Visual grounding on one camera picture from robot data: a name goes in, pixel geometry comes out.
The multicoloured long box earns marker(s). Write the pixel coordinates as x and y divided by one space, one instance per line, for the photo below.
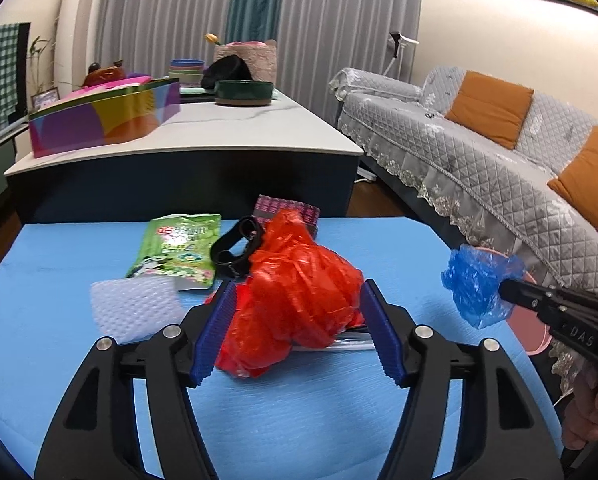
104 120

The white clip lamp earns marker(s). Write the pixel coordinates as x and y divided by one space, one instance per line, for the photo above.
398 42

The clear bubble wrap sheet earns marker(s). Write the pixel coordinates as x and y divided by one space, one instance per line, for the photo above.
129 305

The grey curtain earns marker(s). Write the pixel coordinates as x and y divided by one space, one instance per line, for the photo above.
344 20
164 10

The person's right hand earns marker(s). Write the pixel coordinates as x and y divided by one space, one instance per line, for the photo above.
586 420

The teal curtain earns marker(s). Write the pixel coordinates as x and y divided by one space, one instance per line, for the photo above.
254 0

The red plastic bag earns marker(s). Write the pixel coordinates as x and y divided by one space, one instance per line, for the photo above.
289 300

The orange flower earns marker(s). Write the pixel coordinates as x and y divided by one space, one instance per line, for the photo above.
211 38

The pink knitted basket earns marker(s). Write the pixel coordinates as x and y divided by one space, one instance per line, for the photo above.
264 60

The pink round bin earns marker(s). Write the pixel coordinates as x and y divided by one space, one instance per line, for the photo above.
531 335

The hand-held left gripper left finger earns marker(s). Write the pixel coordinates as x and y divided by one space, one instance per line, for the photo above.
214 335

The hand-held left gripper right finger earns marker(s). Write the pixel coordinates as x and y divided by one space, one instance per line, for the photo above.
384 335

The black hat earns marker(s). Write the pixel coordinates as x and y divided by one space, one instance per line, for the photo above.
226 70

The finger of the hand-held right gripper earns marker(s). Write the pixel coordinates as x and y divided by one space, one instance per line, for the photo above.
526 297

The green panda print pouch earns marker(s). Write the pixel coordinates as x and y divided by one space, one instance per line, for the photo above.
174 245

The stack of pastel bowls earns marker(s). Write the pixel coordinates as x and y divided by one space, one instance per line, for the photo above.
186 71

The white top dark table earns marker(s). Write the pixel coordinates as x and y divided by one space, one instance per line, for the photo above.
204 180

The orange cushion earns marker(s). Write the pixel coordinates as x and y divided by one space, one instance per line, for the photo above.
489 107
591 185

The blue plastic bag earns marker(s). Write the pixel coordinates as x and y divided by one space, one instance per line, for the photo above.
476 285

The small photo frame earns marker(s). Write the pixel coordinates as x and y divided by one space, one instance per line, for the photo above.
45 99

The brown teapot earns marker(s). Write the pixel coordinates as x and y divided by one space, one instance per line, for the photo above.
101 75

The blue mat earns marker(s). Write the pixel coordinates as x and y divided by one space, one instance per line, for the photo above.
304 420

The pink patterned box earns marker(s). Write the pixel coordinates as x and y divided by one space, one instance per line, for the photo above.
284 206

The grey quilted sofa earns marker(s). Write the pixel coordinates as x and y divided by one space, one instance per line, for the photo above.
479 170

